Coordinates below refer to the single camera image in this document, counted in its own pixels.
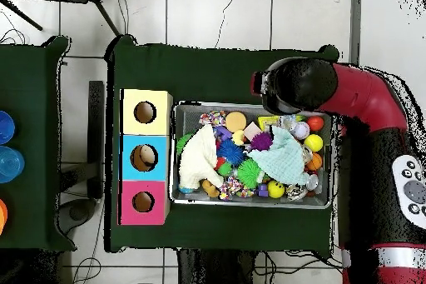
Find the clear mesh bin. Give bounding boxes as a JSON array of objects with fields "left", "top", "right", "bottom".
[{"left": 171, "top": 102, "right": 336, "bottom": 210}]

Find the wooden three-hole sorting box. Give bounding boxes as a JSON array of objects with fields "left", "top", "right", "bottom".
[{"left": 119, "top": 88, "right": 174, "bottom": 227}]

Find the orange round disc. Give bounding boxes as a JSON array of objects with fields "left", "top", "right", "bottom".
[{"left": 225, "top": 111, "right": 247, "bottom": 132}]

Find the wooden cube block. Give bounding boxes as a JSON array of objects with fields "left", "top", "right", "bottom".
[{"left": 242, "top": 122, "right": 264, "bottom": 142}]

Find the purple spiky ball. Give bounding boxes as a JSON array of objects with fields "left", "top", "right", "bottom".
[{"left": 249, "top": 130, "right": 274, "bottom": 152}]

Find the dark green table cloth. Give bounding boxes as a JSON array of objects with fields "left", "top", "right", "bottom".
[{"left": 105, "top": 33, "right": 340, "bottom": 255}]

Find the red ball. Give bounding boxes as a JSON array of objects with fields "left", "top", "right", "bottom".
[{"left": 306, "top": 115, "right": 325, "bottom": 132}]

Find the blue spiky ball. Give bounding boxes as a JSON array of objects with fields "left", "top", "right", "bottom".
[{"left": 216, "top": 138, "right": 246, "bottom": 167}]

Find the yellow ball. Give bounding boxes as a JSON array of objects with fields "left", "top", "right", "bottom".
[{"left": 304, "top": 133, "right": 324, "bottom": 153}]

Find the mint green cloth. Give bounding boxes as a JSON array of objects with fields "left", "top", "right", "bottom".
[{"left": 250, "top": 126, "right": 311, "bottom": 186}]

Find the green spiky ball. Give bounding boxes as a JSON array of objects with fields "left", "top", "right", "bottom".
[
  {"left": 236, "top": 157, "right": 265, "bottom": 189},
  {"left": 176, "top": 133, "right": 194, "bottom": 156}
]

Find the cream knitted cloth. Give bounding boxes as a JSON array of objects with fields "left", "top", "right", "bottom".
[{"left": 178, "top": 123, "right": 225, "bottom": 191}]

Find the dark green side-table cloth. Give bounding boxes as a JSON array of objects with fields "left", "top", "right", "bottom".
[{"left": 0, "top": 36, "right": 76, "bottom": 253}]

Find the dark blue plastic cup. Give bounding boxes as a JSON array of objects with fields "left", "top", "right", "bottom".
[{"left": 0, "top": 110, "right": 16, "bottom": 146}]

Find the light blue plastic cup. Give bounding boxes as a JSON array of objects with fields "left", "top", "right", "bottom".
[{"left": 0, "top": 146, "right": 26, "bottom": 185}]

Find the orange plastic cup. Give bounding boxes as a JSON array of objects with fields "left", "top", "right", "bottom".
[{"left": 0, "top": 198, "right": 8, "bottom": 235}]

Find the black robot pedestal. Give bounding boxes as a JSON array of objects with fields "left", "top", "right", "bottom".
[{"left": 176, "top": 249, "right": 269, "bottom": 284}]

